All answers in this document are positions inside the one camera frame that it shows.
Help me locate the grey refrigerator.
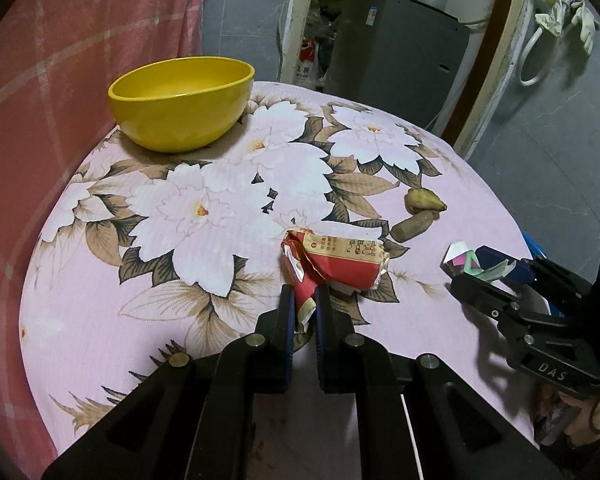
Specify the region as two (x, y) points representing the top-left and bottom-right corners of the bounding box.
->
(322, 0), (471, 126)

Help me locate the white hose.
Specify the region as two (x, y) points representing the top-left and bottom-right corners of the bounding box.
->
(517, 25), (556, 87)

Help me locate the yellow bowl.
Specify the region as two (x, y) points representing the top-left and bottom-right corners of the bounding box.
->
(107, 56), (256, 153)

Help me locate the pale rubber glove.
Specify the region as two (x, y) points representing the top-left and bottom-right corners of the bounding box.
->
(535, 2), (573, 38)
(570, 0), (600, 56)

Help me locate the white red sack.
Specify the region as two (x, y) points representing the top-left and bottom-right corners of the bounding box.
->
(294, 37), (326, 88)

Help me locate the pale wooden door frame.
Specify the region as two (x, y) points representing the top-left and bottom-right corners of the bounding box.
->
(280, 0), (536, 161)

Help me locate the white green wrapper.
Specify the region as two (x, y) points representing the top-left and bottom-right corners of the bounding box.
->
(441, 242), (518, 283)

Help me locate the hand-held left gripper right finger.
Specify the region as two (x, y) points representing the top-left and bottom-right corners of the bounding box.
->
(314, 284), (563, 480)

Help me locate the pink checked towel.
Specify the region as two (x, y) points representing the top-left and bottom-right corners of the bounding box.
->
(0, 0), (205, 480)

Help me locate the oblong sweet potato piece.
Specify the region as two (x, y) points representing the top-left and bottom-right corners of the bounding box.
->
(391, 211), (437, 242)

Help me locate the red paper pack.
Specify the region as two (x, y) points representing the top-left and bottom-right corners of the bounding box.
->
(279, 227), (392, 333)

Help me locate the pink floral sheet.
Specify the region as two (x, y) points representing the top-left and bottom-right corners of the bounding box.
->
(19, 81), (546, 480)

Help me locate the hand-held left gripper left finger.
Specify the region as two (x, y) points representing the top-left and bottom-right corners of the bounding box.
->
(40, 284), (297, 480)

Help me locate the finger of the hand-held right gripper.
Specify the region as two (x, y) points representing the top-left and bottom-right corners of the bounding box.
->
(449, 274), (526, 322)
(475, 245), (551, 286)

